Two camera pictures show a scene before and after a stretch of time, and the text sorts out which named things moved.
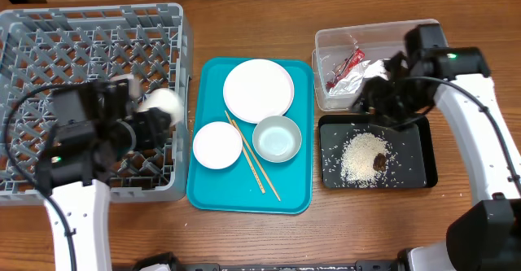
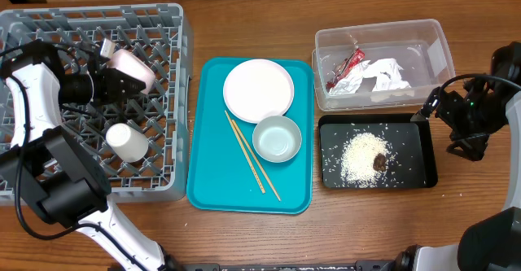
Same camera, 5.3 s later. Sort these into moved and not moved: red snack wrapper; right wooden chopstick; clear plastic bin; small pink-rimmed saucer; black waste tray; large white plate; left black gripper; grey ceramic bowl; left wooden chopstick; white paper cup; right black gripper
Moved: white paper cup; small pink-rimmed saucer; left black gripper; right black gripper
Not moved: red snack wrapper; left wooden chopstick; black waste tray; right wooden chopstick; clear plastic bin; large white plate; grey ceramic bowl
